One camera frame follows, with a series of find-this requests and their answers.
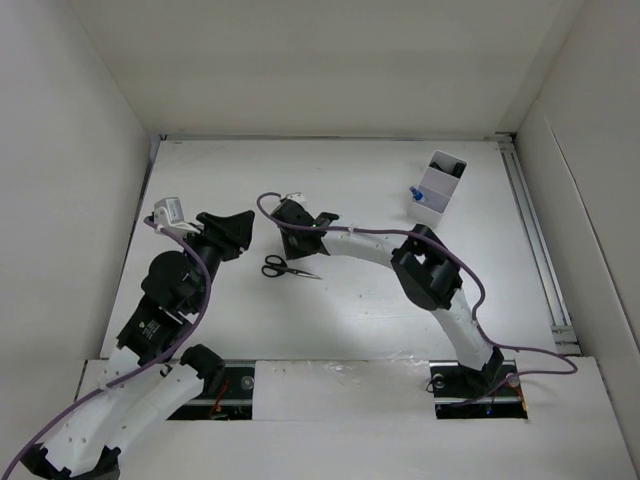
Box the purple cable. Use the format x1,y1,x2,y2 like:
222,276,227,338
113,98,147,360
9,214,211,466
255,190,579,406

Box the yellow highlighter marker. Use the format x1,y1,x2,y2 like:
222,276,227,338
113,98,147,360
451,161,466,179

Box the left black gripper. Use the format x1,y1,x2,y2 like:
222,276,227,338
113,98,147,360
178,210,255,312

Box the right base mounting rail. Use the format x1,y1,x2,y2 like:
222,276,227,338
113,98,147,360
425,360,528,420

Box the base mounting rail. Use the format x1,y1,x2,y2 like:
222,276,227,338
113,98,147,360
168,360,256,421
425,360,528,420

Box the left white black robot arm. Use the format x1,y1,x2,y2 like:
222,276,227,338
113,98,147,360
19,198,255,479

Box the green highlighter marker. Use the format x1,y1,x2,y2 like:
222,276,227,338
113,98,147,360
429,161,450,175

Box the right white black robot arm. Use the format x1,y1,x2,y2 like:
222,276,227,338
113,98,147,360
271,197,504,395

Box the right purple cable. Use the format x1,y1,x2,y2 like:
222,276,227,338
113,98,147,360
255,190,579,406

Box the white compartment organizer tray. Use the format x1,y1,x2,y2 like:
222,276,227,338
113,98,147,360
407,150,468,229

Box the aluminium frame rail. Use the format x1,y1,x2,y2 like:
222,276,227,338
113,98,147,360
498,135,582,357

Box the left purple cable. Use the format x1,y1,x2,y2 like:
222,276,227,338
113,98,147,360
9,214,211,466

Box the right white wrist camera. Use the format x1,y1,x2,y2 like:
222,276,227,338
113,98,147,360
282,192,306,205

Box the left base mounting rail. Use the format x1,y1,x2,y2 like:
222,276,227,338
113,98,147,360
168,360,256,421

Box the black handled scissors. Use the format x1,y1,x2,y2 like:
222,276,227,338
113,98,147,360
261,255,321,280

